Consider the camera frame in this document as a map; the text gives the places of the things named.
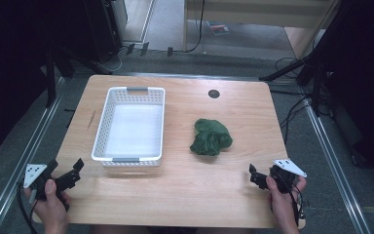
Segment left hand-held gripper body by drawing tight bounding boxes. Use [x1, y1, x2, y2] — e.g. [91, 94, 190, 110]
[22, 159, 60, 201]

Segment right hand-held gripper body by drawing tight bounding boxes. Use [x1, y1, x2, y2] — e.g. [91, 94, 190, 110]
[268, 158, 308, 195]

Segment dark green cloth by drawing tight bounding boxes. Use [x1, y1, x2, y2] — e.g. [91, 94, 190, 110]
[189, 118, 234, 157]

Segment white perforated plastic basket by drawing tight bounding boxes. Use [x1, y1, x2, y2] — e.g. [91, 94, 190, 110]
[91, 86, 167, 169]

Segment person's left hand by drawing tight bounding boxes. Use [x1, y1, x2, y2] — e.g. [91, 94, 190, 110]
[23, 178, 72, 234]

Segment person's right hand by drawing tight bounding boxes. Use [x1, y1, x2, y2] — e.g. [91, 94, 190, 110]
[265, 175, 308, 234]

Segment person's lap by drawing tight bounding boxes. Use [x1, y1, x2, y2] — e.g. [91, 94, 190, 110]
[89, 223, 256, 234]

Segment dark curtain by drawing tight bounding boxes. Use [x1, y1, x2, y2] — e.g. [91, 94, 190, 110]
[0, 0, 92, 161]
[318, 0, 374, 179]

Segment black tripod stand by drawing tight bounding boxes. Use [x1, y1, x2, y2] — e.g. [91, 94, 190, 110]
[258, 0, 355, 117]

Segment black cabinet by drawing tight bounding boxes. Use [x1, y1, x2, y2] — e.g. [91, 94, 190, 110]
[83, 0, 129, 64]

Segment booklet with red print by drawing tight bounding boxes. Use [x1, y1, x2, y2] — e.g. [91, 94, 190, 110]
[206, 20, 231, 37]

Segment silver metal floor rail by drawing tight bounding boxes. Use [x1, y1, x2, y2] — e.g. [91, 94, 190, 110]
[0, 76, 67, 234]
[299, 86, 373, 234]

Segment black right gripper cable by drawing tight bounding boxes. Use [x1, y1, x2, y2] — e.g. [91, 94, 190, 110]
[286, 181, 307, 228]

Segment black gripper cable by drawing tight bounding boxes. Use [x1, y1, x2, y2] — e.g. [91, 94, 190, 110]
[16, 182, 41, 234]
[286, 181, 307, 228]

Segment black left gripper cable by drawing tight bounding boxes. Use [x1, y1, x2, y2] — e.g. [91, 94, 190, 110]
[16, 182, 41, 234]

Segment black floor cables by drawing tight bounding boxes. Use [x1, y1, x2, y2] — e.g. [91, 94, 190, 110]
[268, 56, 316, 146]

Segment white floor cable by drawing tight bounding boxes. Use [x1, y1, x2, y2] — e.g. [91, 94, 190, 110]
[98, 47, 126, 74]

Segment black hanging cable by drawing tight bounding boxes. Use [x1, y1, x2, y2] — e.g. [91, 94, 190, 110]
[182, 0, 206, 54]

